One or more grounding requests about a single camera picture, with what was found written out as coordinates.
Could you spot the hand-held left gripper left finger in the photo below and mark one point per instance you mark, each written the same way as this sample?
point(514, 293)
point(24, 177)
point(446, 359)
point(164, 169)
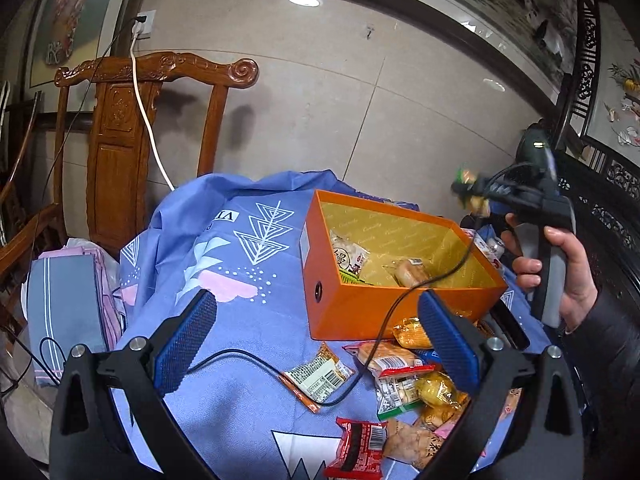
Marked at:
point(187, 345)

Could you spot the white green-edged snack packet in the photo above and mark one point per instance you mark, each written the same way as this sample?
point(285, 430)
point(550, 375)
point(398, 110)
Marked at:
point(395, 392)

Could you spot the wall hook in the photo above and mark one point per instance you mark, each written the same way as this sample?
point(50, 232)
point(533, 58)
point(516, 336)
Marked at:
point(369, 30)

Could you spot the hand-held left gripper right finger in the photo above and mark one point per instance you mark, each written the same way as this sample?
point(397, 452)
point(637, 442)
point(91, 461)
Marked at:
point(447, 340)

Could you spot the folded grey-blue cloth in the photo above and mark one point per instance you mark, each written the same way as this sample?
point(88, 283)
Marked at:
point(65, 310)

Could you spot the red barcode snack packet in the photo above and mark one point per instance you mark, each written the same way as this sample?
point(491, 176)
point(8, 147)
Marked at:
point(357, 447)

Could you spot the orange bread snack packet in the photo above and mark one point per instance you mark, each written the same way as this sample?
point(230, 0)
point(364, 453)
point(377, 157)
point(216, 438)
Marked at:
point(390, 357)

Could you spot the dark carved wooden furniture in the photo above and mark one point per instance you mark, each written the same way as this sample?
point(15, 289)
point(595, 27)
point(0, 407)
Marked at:
point(615, 210)

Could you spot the clear bread snack packet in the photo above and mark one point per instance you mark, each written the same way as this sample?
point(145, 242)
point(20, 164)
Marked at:
point(412, 272)

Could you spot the framed red wall picture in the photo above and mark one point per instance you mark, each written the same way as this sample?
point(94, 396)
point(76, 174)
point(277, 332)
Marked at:
point(75, 10)

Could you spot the yellow corn snack packet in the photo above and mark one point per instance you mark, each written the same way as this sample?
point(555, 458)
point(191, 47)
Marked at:
point(412, 334)

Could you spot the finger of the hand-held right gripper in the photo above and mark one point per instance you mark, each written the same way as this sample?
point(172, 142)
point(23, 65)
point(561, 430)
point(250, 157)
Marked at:
point(487, 194)

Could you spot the person's right forearm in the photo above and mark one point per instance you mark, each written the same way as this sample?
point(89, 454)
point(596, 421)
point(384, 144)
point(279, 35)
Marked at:
point(610, 385)

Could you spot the carved wooden chair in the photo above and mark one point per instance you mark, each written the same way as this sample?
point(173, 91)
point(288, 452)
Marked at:
point(117, 160)

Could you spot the green yellow snack packet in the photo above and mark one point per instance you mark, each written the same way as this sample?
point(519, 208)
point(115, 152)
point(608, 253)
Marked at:
point(467, 180)

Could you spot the white wall outlet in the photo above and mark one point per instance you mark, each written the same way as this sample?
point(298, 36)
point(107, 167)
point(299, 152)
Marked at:
point(145, 25)

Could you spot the orange cardboard box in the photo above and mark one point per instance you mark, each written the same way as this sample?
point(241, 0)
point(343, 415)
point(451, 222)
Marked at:
point(400, 310)

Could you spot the white red drink can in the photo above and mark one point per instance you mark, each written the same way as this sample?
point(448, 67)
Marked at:
point(494, 249)

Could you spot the yellow cake snack packet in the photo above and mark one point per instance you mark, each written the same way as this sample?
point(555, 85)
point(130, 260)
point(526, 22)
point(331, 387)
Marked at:
point(435, 390)

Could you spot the person's right hand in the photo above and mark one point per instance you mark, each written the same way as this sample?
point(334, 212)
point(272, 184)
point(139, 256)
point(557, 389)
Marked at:
point(575, 280)

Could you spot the framed flower painting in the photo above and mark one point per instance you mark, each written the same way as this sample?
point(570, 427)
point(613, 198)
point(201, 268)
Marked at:
point(622, 95)

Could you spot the blue printed tablecloth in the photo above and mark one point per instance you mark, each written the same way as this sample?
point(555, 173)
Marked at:
point(240, 270)

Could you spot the gold snack packet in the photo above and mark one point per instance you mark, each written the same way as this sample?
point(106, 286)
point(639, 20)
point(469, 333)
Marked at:
point(435, 416)

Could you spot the snack packets inside box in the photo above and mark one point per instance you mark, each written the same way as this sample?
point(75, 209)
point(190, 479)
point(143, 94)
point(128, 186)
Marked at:
point(350, 255)

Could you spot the orange white barcode snack packet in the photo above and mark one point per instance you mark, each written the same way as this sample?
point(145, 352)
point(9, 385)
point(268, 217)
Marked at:
point(315, 377)

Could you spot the beige cracker snack packet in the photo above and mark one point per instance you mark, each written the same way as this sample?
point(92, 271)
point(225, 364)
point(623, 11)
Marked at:
point(410, 442)

